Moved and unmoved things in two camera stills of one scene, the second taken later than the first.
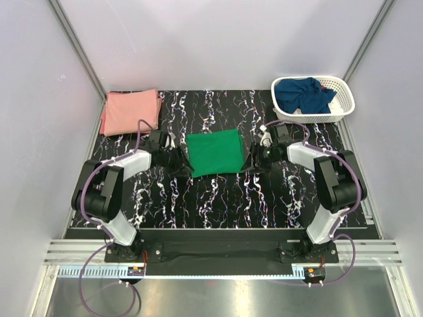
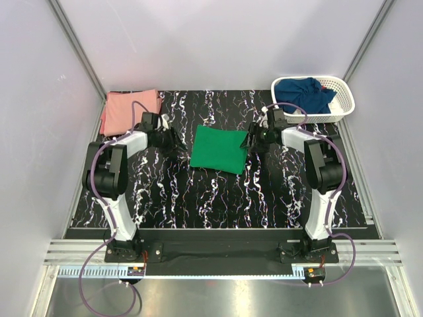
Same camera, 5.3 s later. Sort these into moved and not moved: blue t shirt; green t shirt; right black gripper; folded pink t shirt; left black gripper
Moved: green t shirt; left black gripper; right black gripper
Not moved: folded pink t shirt; blue t shirt
